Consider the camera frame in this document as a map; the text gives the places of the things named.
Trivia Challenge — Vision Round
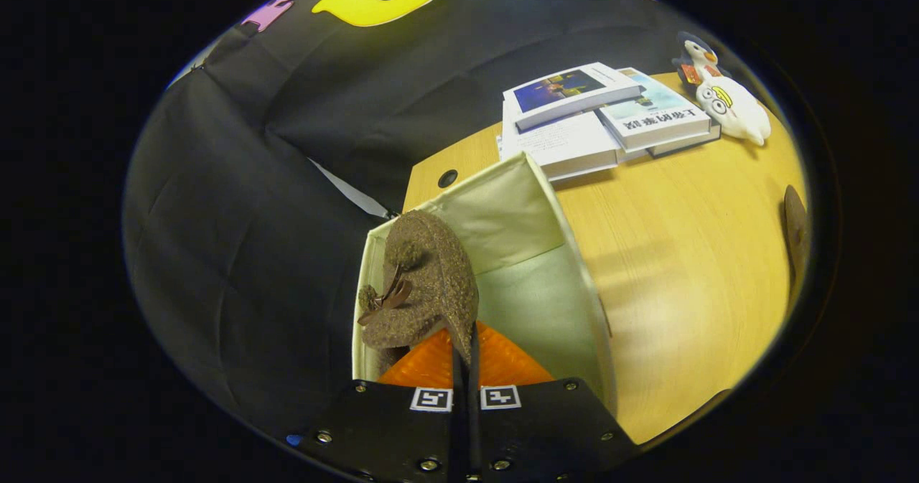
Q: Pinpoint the plain white book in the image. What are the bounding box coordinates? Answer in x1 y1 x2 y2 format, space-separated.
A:
497 110 622 182

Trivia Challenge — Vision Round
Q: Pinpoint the brown fuzzy slipper shoe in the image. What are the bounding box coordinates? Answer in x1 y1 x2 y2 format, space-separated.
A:
783 184 811 283
357 210 480 369

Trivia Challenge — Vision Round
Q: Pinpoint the white duck plush toy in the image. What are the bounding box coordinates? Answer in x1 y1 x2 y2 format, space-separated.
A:
695 75 773 146

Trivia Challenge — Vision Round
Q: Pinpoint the white book with blue picture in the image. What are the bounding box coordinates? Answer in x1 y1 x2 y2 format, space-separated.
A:
503 62 645 132

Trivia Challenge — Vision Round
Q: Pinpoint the penguin plush toy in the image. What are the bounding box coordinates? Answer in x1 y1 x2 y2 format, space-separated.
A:
671 31 733 85

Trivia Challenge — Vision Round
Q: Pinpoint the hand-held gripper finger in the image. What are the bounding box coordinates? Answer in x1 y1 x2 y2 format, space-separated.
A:
298 327 467 483
467 322 638 483

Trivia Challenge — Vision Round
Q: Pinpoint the dark grey book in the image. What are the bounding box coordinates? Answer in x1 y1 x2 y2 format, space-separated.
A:
646 124 722 158

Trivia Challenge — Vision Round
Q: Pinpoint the green fabric storage box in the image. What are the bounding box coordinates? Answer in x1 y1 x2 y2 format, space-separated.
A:
352 151 618 419

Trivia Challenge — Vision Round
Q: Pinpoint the black backdrop cloth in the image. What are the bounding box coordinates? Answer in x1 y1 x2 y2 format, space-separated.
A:
122 0 719 433

